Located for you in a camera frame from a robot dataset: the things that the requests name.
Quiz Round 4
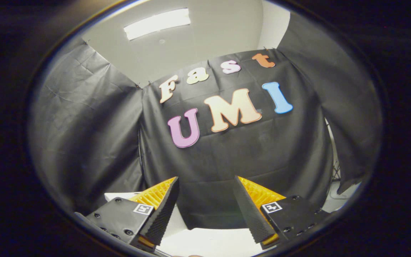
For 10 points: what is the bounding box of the black backdrop cloth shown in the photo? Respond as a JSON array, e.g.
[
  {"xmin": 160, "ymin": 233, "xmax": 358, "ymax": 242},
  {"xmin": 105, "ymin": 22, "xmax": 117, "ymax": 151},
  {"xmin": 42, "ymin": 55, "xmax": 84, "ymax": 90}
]
[{"xmin": 29, "ymin": 11, "xmax": 382, "ymax": 231}]

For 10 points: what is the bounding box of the white toilet lid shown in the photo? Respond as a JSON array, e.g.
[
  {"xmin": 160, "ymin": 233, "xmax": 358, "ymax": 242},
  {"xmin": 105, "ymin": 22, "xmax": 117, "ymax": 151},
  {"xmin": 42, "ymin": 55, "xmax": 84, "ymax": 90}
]
[{"xmin": 157, "ymin": 228, "xmax": 263, "ymax": 257}]

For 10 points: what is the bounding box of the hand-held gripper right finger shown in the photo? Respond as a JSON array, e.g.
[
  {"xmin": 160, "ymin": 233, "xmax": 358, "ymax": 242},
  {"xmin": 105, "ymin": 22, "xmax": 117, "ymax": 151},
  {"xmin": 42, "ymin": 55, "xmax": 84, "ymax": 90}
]
[{"xmin": 233, "ymin": 176, "xmax": 329, "ymax": 250}]

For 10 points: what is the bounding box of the ceiling light panel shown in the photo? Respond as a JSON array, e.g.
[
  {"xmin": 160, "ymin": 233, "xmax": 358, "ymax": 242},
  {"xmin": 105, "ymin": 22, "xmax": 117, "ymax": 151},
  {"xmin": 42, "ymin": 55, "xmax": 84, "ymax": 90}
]
[{"xmin": 123, "ymin": 8, "xmax": 192, "ymax": 41}]

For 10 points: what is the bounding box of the white ceramic toilet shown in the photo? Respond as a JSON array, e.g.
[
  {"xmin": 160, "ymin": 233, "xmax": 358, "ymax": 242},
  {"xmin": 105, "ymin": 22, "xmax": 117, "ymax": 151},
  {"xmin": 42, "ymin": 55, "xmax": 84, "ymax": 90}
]
[{"xmin": 105, "ymin": 193, "xmax": 189, "ymax": 233}]

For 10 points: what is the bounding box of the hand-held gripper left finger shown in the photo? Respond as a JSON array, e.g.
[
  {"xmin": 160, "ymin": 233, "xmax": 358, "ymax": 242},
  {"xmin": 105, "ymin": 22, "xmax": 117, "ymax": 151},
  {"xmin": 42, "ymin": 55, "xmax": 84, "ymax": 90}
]
[{"xmin": 84, "ymin": 177, "xmax": 180, "ymax": 253}]

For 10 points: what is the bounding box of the black tripod stand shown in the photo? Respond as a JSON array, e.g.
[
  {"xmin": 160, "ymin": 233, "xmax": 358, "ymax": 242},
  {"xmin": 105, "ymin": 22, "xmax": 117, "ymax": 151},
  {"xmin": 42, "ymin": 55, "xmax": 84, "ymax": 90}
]
[{"xmin": 325, "ymin": 118, "xmax": 342, "ymax": 183}]

